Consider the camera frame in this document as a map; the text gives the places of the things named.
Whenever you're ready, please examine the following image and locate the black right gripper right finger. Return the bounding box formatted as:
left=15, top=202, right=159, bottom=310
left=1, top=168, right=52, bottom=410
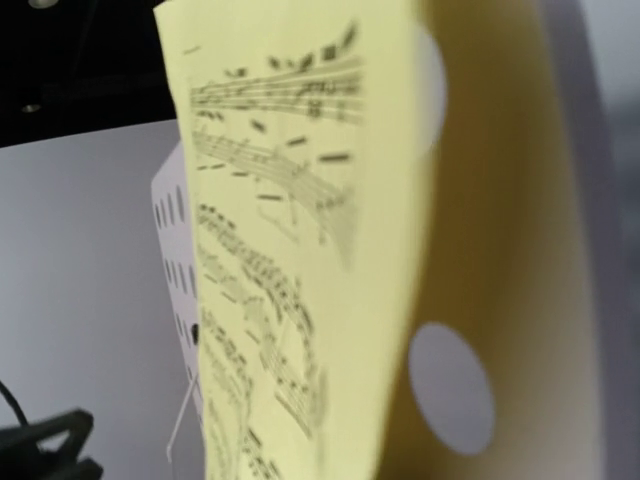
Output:
left=1, top=0, right=176, bottom=147

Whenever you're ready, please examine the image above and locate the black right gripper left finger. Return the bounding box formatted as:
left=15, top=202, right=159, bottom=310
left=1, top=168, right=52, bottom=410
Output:
left=1, top=409, right=104, bottom=480

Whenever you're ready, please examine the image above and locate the yellow sheet music page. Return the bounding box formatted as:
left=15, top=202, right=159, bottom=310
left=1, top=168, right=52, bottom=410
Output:
left=152, top=0, right=609, bottom=480

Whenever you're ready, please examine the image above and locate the white perforated music stand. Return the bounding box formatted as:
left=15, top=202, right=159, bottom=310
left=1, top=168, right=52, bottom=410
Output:
left=149, top=0, right=640, bottom=480

